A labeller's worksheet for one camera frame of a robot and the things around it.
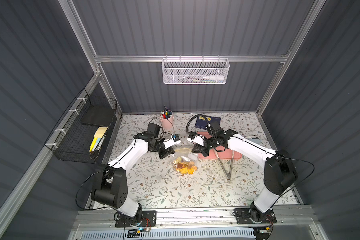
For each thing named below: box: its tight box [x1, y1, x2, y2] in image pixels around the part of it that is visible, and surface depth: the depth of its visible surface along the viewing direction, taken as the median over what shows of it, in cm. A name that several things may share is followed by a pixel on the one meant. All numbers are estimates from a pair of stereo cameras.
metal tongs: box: [213, 150, 234, 183], surface depth 91 cm
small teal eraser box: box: [249, 136, 262, 142], surface depth 105 cm
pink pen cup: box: [160, 110, 175, 130], surface depth 106 cm
